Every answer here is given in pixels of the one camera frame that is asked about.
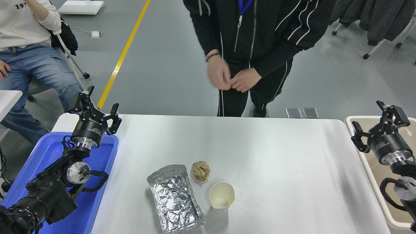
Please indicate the large pale plastic bin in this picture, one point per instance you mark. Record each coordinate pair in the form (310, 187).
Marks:
(373, 169)

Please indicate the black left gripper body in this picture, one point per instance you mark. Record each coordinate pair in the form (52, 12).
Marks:
(89, 128)

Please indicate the person's right hand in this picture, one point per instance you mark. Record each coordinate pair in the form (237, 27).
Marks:
(218, 73)
(4, 70)

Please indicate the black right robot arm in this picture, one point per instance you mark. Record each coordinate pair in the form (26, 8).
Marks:
(404, 169)

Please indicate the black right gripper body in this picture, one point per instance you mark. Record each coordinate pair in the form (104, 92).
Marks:
(390, 144)

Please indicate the white flat floor platform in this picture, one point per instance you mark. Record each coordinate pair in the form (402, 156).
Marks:
(81, 6)

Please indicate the black jacket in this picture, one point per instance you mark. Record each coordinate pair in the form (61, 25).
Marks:
(66, 39)

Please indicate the crumpled tan paper ball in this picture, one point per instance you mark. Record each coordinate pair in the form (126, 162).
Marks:
(200, 170)

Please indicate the dark grey coat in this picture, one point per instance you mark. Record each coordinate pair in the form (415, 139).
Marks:
(380, 16)

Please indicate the white power adapter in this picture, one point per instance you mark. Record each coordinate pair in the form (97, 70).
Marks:
(95, 34)

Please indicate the person's left hand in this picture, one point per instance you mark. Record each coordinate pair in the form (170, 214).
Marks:
(247, 79)

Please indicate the crumpled silver foil tray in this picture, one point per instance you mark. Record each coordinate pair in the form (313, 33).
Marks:
(174, 198)

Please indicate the white wheeled chair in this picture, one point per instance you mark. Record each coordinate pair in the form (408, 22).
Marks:
(373, 50)
(73, 63)

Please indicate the metal floor plate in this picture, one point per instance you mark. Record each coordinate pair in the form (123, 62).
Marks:
(293, 112)
(310, 112)

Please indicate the blue plastic tray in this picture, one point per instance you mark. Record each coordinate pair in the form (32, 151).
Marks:
(97, 162)

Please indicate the person's left forearm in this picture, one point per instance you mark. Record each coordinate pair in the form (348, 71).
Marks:
(37, 9)

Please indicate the yellow floor tape line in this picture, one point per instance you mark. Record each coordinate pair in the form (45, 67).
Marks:
(125, 52)

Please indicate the white paper cup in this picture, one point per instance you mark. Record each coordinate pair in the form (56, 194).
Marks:
(221, 198)

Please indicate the white side table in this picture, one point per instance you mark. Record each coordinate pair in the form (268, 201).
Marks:
(8, 100)

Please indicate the person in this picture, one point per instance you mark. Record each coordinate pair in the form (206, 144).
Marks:
(32, 65)
(260, 29)

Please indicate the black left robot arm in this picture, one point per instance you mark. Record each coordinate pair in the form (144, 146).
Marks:
(48, 195)

